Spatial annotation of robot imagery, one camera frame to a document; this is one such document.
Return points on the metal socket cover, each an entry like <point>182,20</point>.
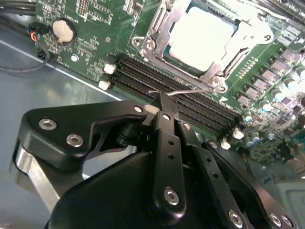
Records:
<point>256,32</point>

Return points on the metal locking lever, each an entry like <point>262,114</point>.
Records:
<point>190,92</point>

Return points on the silver CPU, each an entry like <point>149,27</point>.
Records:
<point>202,35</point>

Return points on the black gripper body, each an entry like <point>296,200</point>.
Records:
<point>114,195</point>

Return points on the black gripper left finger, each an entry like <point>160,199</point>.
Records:
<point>168,171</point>

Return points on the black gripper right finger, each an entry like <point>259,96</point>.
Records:
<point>210,167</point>

